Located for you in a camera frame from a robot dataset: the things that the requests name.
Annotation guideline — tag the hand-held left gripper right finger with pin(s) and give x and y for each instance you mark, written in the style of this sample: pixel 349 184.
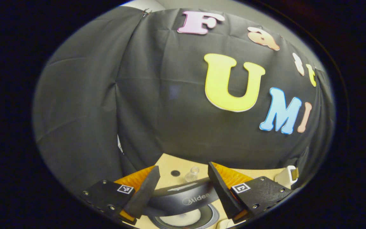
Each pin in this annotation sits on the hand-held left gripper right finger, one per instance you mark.
pixel 221 190

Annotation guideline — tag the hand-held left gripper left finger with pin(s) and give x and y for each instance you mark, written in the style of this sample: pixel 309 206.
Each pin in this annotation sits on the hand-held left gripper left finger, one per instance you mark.
pixel 145 194

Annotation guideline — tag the dark grey rice cooker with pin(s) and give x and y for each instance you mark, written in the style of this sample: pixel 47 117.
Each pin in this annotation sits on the dark grey rice cooker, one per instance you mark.
pixel 176 200

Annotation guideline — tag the white utensil holder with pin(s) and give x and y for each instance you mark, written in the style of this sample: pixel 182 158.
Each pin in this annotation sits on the white utensil holder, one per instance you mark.
pixel 284 178

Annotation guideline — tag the small clear glass bottle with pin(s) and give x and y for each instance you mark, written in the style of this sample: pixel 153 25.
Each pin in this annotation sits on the small clear glass bottle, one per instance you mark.
pixel 192 174

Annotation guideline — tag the small black round cap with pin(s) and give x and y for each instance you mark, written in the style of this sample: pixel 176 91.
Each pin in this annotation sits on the small black round cap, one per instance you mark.
pixel 175 173

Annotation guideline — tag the black backdrop cloth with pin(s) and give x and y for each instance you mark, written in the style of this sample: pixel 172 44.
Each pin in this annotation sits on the black backdrop cloth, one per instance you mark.
pixel 157 95

